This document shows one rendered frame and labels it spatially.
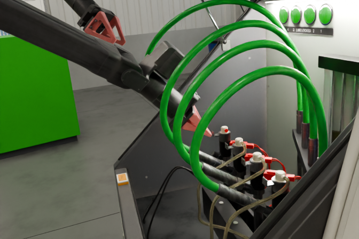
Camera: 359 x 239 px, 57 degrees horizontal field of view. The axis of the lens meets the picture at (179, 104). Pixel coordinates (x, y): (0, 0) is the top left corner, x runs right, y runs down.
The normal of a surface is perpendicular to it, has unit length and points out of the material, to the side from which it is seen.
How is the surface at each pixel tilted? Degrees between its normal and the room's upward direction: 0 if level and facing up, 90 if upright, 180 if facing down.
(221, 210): 0
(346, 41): 90
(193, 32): 90
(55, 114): 90
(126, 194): 0
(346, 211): 76
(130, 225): 0
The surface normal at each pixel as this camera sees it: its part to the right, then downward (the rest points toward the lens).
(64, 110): 0.48, 0.20
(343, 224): -0.95, -0.08
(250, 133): 0.25, 0.25
